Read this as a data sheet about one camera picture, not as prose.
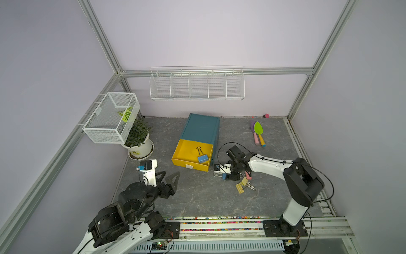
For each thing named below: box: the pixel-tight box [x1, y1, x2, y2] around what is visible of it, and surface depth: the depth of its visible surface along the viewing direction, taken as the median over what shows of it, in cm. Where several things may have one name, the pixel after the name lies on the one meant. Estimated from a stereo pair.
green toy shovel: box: [253, 121, 266, 148], surface depth 114 cm
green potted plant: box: [124, 118, 152, 148], surface depth 90 cm
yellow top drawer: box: [171, 138, 214, 172], surface depth 84 cm
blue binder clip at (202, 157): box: [196, 146, 209, 164], surface depth 82 cm
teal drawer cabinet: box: [181, 113, 221, 166], surface depth 88 cm
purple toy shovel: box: [250, 119, 260, 145], surface depth 111 cm
